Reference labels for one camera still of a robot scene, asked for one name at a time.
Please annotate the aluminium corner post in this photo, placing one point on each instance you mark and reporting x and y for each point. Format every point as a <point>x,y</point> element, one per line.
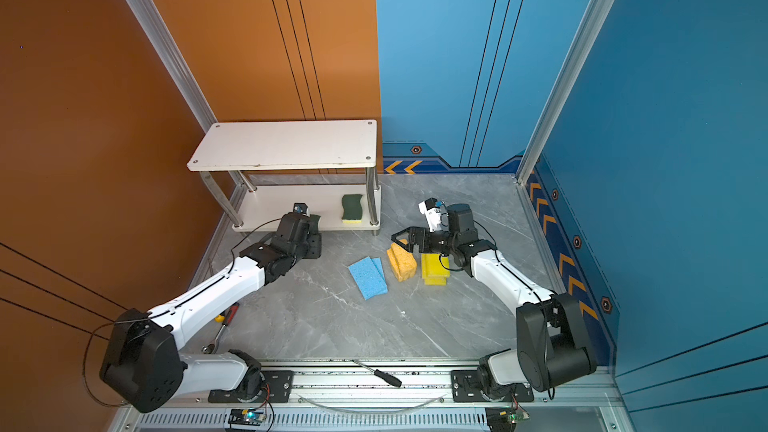
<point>154,27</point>
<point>583,41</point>

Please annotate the blue sponge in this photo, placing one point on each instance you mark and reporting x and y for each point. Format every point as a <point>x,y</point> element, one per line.
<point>367,279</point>
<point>379,267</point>

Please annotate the orange yellow sponge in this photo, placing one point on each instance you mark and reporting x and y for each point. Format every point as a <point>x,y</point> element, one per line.
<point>402,262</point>

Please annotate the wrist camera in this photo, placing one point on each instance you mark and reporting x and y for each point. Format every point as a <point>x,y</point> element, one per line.
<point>435,212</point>
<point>300,208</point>

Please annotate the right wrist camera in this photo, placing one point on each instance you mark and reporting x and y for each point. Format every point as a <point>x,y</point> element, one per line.
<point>435,212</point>

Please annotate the black handled screwdriver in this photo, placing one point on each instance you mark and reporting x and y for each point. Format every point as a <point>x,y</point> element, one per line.
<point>388,378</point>

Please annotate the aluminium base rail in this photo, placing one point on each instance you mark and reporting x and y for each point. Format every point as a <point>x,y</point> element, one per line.
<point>338,395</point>

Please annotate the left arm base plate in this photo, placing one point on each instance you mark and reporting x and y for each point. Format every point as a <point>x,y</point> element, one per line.
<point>273,386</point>

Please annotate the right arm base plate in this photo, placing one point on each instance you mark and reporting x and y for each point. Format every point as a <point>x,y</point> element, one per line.
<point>476,385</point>

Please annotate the green yellow scouring sponge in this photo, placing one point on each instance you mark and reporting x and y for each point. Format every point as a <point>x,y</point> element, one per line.
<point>314,223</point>
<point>352,210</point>

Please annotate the white two-tier shelf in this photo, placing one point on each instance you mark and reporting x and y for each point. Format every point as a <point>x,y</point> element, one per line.
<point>230,151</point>

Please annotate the green circuit board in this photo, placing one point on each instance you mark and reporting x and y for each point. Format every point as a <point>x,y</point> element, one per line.
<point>501,420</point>
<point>247,418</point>

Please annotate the left aluminium corner post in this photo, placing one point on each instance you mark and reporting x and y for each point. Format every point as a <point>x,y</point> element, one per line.
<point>154,27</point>

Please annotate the left green circuit board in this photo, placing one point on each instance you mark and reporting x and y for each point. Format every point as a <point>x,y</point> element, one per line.
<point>247,418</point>

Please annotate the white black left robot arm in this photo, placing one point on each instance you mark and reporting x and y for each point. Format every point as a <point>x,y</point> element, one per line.
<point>144,362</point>

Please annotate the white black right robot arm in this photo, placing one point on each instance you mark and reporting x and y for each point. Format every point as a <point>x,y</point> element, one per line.
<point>553,345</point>

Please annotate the right aluminium corner post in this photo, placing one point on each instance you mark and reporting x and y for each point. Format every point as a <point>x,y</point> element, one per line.
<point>583,41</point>

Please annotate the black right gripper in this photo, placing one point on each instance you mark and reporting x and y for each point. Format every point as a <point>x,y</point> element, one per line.
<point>414,239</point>

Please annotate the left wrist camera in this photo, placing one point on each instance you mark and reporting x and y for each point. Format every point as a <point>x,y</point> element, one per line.
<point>300,208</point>

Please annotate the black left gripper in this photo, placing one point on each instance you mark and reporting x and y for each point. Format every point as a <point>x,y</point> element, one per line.
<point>316,245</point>

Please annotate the red yellow handled wrench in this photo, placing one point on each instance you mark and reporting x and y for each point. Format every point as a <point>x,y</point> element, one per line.
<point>224,320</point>

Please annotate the right green circuit board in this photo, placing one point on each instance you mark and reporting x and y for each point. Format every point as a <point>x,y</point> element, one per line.
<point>501,420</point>

